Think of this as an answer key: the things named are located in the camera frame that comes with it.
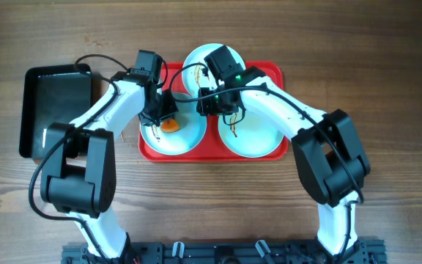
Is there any orange sponge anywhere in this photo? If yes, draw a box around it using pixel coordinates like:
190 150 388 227
160 118 180 133

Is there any white plate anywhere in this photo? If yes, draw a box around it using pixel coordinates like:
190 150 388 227
176 43 245 103
140 102 207 155
218 109 284 158

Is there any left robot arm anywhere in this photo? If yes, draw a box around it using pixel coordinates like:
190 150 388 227
32 70 167 263

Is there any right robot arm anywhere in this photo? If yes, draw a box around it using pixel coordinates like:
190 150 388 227
199 67 371 260

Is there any red plastic tray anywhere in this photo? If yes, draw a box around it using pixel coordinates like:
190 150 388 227
138 60 289 164

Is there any black water basin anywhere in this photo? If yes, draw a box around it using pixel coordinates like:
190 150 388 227
19 65 92 159

